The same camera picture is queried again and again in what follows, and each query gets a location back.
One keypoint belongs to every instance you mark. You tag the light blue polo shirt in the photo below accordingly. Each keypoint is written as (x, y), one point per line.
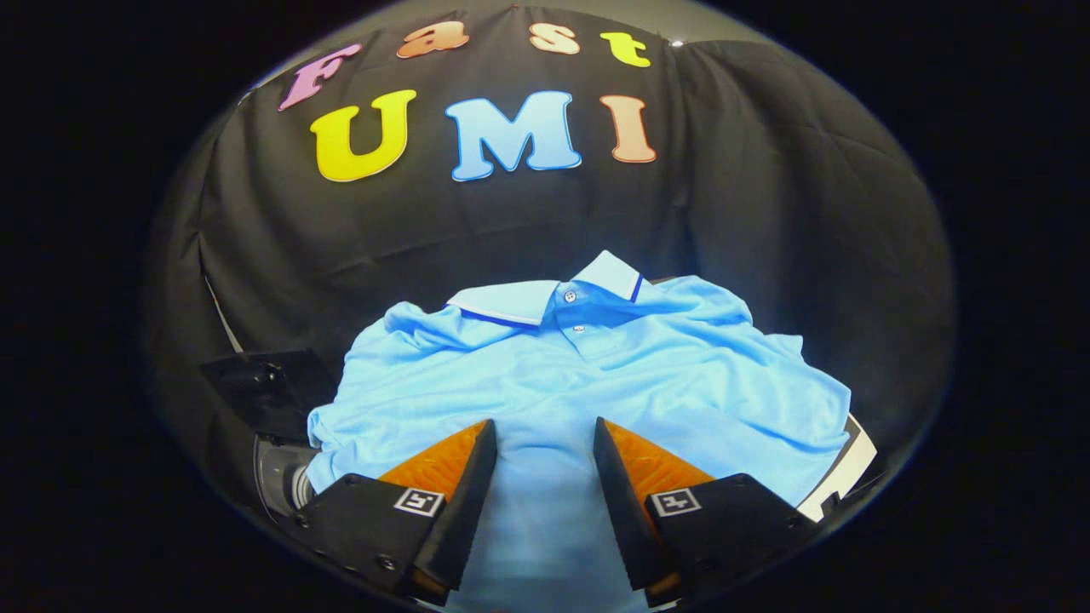
(596, 383)

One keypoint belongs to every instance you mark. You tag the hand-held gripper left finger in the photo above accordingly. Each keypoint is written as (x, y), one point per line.
(468, 511)

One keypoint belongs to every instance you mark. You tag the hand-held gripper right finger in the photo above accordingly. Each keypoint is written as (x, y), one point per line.
(622, 511)

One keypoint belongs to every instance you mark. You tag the dark washing machine lid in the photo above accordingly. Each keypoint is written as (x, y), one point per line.
(264, 387)

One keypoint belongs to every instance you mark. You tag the black backdrop cloth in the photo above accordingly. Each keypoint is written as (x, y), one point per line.
(766, 213)

